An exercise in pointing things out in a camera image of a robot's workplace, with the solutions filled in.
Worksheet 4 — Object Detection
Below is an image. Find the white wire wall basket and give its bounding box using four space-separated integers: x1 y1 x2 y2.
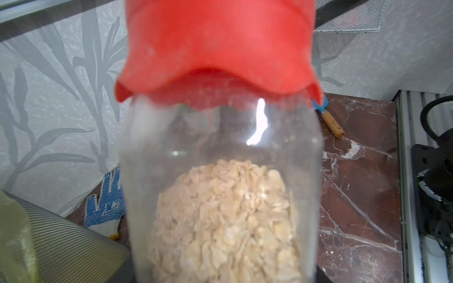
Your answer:
315 0 390 34

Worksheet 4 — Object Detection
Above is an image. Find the blue dotted work glove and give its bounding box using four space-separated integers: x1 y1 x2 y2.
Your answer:
83 166 126 241

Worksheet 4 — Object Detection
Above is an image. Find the red lid oatmeal jar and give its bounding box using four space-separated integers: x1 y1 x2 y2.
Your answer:
120 95 323 283

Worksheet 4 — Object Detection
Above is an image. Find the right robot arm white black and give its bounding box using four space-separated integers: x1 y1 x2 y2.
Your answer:
411 96 453 255

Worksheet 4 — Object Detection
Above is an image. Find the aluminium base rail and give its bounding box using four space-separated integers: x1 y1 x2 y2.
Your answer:
395 90 453 283

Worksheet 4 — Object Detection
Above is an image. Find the red jar lid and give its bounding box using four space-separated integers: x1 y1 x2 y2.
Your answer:
114 1 323 109

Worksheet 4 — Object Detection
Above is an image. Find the mesh trash bin yellow bag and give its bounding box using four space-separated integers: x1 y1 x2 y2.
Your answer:
1 191 134 283

